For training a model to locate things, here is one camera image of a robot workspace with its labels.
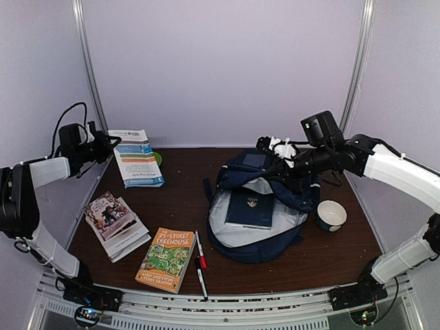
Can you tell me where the left aluminium frame post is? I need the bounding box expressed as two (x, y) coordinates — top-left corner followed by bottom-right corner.
(72, 0), (109, 133)

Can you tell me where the aluminium front rail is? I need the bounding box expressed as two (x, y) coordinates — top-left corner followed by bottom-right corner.
(29, 280), (419, 330)

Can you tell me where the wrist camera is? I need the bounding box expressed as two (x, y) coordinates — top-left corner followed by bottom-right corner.
(85, 120), (96, 144)
(256, 136), (297, 161)

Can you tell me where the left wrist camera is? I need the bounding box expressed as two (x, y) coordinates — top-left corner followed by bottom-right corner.
(85, 120), (96, 144)

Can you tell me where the green plate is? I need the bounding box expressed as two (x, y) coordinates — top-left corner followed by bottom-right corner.
(153, 151), (162, 166)

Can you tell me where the white coffee cover book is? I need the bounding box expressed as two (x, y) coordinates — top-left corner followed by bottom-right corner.
(103, 221), (151, 263)

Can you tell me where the navy blue backpack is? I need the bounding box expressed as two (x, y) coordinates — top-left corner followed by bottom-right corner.
(203, 146), (321, 264)

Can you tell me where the illustrated pink cover book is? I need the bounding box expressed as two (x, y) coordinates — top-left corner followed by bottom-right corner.
(82, 192), (135, 241)

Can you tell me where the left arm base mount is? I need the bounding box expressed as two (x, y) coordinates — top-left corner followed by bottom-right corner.
(63, 286), (123, 328)

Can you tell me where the Penguin young readers book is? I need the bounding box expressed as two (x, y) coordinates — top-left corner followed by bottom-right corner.
(108, 129), (164, 188)

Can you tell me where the red capped marker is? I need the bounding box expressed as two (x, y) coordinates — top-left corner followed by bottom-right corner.
(195, 230), (208, 270)

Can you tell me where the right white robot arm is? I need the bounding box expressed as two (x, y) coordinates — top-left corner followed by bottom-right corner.
(257, 111), (439, 304)

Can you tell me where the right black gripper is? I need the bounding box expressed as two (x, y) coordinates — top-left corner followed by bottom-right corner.
(263, 144), (334, 191)

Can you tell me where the black capped marker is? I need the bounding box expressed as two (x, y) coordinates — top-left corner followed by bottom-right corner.
(195, 257), (208, 300)

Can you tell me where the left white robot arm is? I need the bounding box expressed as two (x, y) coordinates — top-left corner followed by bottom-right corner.
(1, 121), (122, 278)

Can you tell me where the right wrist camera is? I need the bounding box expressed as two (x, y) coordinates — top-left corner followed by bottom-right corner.
(256, 136), (297, 161)

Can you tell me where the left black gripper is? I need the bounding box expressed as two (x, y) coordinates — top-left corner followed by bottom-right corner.
(75, 131), (120, 164)

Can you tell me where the orange Treehouse book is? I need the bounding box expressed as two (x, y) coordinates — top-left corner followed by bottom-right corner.
(135, 228), (196, 294)

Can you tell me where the aluminium frame post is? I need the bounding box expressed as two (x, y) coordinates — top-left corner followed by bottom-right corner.
(72, 0), (109, 133)
(340, 0), (377, 138)

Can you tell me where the right aluminium frame post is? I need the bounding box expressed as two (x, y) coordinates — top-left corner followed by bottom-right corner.
(340, 0), (377, 138)

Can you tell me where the white teal bowl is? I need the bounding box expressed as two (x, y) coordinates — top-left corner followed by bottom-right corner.
(316, 200), (347, 232)

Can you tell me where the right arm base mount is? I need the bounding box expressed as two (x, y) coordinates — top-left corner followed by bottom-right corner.
(328, 283), (388, 327)

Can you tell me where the navy blue notebook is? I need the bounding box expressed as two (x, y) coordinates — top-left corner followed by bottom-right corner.
(224, 188), (274, 230)

